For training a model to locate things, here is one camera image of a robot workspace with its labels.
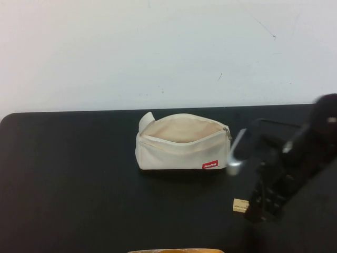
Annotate yellow curved object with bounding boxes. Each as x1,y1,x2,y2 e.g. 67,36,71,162
127,247,225,253

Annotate small beige eraser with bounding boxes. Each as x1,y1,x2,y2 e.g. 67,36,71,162
232,199,250,214

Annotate white canvas pencil case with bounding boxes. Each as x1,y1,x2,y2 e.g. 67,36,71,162
135,112,233,171

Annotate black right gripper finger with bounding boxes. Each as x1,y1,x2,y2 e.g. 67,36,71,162
243,191,265,224
263,199,288,223

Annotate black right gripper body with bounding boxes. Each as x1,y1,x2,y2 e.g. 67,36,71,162
253,137,313,205

